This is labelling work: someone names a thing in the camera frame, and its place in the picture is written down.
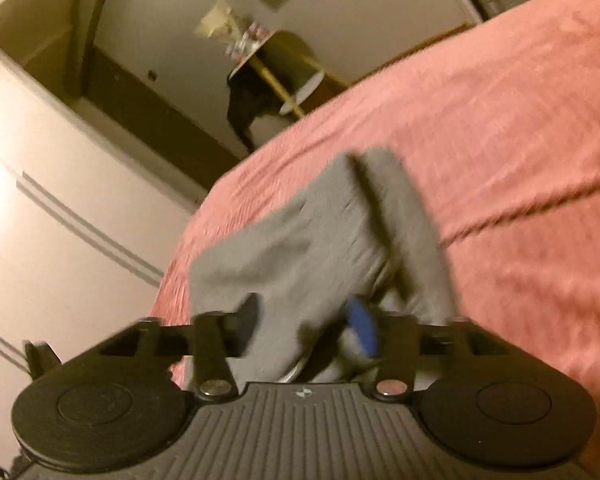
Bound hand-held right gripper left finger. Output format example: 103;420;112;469
97;294;262;402

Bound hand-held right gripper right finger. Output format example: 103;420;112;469
346;299;507;403

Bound grey sweatpants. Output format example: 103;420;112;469
187;147;457;387

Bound white wardrobe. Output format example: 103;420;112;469
0;42;212;463

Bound black garment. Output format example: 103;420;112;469
226;67;282;152

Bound pink ribbed blanket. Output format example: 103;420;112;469
152;0;600;443

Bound white round side table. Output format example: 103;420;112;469
227;30;327;117

